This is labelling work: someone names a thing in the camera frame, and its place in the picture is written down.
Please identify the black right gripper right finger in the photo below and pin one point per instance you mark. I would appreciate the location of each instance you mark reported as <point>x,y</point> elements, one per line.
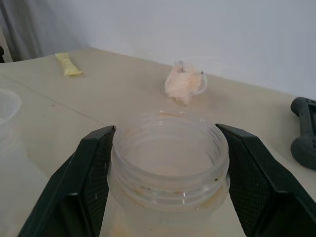
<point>261,187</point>

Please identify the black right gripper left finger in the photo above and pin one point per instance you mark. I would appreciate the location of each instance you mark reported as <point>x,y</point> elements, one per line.
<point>74,187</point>

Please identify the clear plastic wide-mouth jar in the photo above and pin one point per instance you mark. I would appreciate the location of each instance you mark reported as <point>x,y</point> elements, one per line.
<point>170,170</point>

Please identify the dark grey handheld controller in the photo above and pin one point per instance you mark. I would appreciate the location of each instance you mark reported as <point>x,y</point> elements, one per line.
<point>304,133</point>

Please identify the clear plastic container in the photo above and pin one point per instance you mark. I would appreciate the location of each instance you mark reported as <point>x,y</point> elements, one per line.
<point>7,108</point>

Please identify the yellow packet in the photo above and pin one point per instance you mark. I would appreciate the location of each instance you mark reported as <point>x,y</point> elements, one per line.
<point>67,65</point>

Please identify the grey curtain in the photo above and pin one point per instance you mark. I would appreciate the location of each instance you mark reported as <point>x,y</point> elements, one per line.
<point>23,29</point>

